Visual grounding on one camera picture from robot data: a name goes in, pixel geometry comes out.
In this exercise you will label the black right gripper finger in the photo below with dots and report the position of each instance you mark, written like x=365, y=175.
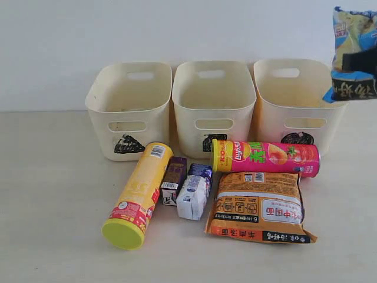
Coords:
x=364, y=61

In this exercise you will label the blue noodle bag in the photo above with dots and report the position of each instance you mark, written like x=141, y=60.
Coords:
x=354, y=31

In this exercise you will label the pink Lays chips can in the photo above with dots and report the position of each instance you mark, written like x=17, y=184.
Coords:
x=254, y=156

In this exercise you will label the orange noodle bag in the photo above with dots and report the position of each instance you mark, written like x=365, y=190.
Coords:
x=259, y=207

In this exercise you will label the white blue milk carton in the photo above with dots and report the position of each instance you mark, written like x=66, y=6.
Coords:
x=195, y=191

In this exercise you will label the yellow chips can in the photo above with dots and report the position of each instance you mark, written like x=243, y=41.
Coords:
x=129, y=219

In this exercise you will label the right cream bin, circle mark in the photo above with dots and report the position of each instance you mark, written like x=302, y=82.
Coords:
x=290, y=106

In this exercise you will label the middle cream bin, square mark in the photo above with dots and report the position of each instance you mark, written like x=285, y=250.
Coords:
x=212, y=100

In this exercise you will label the purple drink carton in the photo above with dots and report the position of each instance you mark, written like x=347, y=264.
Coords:
x=173, y=180

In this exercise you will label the left cream bin, triangle mark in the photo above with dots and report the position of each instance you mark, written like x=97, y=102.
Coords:
x=128, y=105

